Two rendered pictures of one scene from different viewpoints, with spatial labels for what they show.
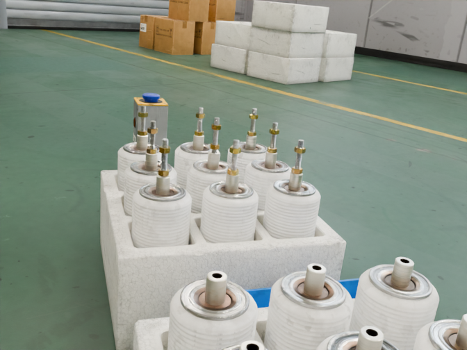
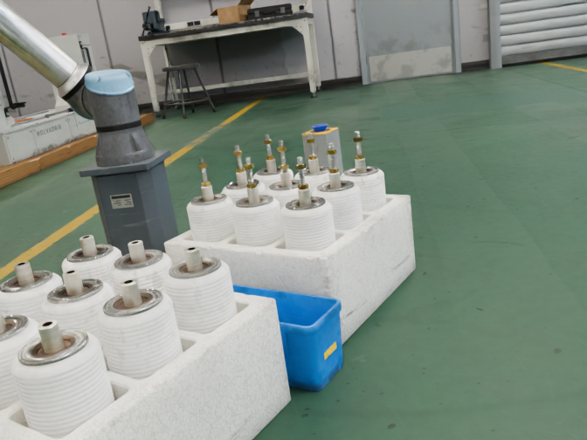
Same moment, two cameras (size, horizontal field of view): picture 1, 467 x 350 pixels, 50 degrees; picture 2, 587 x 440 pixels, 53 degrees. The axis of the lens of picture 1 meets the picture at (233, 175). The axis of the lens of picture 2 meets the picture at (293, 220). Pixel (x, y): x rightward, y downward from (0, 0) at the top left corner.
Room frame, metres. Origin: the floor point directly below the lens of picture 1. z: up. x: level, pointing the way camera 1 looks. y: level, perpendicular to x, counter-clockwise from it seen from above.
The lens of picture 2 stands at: (0.20, -0.95, 0.54)
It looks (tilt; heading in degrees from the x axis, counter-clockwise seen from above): 17 degrees down; 54
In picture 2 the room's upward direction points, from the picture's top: 8 degrees counter-clockwise
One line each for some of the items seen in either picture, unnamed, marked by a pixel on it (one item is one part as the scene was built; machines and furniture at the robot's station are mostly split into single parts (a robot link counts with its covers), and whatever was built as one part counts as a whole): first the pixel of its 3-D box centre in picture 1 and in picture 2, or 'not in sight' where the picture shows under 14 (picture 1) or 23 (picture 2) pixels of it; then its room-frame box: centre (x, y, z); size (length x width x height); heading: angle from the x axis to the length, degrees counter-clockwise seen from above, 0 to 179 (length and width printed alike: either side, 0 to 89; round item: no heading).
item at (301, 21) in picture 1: (290, 17); not in sight; (3.86, -0.30, 0.45); 0.39 x 0.39 x 0.18; 46
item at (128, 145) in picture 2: not in sight; (122, 141); (0.78, 0.56, 0.35); 0.15 x 0.15 x 0.10
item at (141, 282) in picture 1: (206, 242); (296, 256); (0.91, 0.04, 0.09); 0.39 x 0.39 x 0.18; 20
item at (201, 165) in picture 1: (212, 167); (286, 185); (0.91, 0.04, 0.25); 0.08 x 0.08 x 0.01
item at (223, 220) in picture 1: (226, 237); (261, 244); (0.80, 0.00, 0.16); 0.10 x 0.10 x 0.18
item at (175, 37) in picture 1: (174, 36); not in sight; (4.84, 0.67, 0.15); 0.30 x 0.24 x 0.30; 44
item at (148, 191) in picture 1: (162, 192); (209, 200); (0.76, 0.11, 0.25); 0.08 x 0.08 x 0.01
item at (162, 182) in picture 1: (162, 185); (207, 194); (0.76, 0.11, 0.26); 0.02 x 0.02 x 0.03
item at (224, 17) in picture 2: not in sight; (234, 11); (3.54, 4.18, 0.87); 0.40 x 0.30 x 0.23; 121
